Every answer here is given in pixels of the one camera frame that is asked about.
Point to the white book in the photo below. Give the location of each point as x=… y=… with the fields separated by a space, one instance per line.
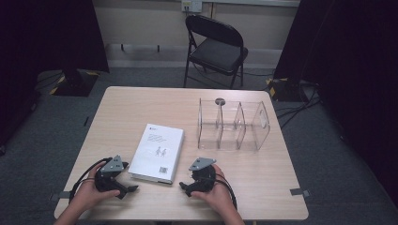
x=156 y=153

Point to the black folding chair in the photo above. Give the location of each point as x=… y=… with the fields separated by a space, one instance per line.
x=217 y=53

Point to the black curtain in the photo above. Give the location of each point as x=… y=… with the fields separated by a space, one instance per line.
x=353 y=62
x=47 y=40

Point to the grey round table grommet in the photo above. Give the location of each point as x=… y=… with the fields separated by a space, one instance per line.
x=220 y=101

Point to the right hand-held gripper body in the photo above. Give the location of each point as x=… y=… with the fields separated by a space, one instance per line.
x=205 y=179

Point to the grey wall skirting duct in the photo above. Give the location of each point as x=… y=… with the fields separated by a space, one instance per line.
x=147 y=57

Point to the person's left hand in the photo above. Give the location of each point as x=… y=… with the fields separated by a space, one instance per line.
x=89 y=195

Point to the small black floor strip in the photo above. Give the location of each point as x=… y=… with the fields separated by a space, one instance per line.
x=86 y=121

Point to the clear acrylic book rack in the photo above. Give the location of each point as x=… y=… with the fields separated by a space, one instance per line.
x=230 y=137

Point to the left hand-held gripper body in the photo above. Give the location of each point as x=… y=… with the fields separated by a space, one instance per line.
x=109 y=181

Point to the black stand base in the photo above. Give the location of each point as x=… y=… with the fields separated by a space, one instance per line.
x=75 y=83
x=287 y=90

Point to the grey tape strip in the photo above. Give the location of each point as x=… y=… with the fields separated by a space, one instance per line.
x=62 y=195
x=299 y=192

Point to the person's right hand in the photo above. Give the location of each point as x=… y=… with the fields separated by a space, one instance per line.
x=220 y=197

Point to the white wall socket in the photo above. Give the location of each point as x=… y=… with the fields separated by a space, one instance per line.
x=191 y=5

